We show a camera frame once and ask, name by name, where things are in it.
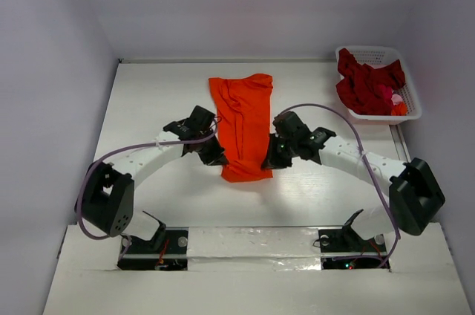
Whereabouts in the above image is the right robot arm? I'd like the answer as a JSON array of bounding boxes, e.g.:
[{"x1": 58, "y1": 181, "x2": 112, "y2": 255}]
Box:
[{"x1": 261, "y1": 111, "x2": 445, "y2": 250}]

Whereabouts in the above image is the pink cloth in basket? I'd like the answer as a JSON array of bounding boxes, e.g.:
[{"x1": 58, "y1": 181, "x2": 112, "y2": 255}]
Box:
[{"x1": 379, "y1": 85, "x2": 404, "y2": 108}]

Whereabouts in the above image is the small orange cloth in basket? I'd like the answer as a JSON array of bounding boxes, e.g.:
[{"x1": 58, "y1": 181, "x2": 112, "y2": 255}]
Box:
[{"x1": 391, "y1": 102, "x2": 408, "y2": 117}]

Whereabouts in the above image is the dark red t shirt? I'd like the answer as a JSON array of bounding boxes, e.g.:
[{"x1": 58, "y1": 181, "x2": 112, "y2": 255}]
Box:
[{"x1": 336, "y1": 48, "x2": 406, "y2": 116}]

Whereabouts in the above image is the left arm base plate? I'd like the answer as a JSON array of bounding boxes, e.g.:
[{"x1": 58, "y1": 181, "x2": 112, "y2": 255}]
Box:
[{"x1": 117, "y1": 228, "x2": 189, "y2": 271}]

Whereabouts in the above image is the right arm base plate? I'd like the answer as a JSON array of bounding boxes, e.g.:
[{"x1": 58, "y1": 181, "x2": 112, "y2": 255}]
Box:
[{"x1": 312, "y1": 228, "x2": 390, "y2": 270}]

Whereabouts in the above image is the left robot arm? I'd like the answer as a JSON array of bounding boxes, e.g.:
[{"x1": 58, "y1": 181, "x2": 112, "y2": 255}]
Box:
[{"x1": 74, "y1": 105, "x2": 228, "y2": 252}]

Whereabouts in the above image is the orange t shirt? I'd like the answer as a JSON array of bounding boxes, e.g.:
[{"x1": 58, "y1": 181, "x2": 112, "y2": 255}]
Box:
[{"x1": 209, "y1": 74, "x2": 273, "y2": 183}]

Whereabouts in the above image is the white plastic basket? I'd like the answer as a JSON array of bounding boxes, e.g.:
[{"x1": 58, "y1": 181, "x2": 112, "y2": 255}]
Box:
[{"x1": 335, "y1": 45, "x2": 422, "y2": 125}]

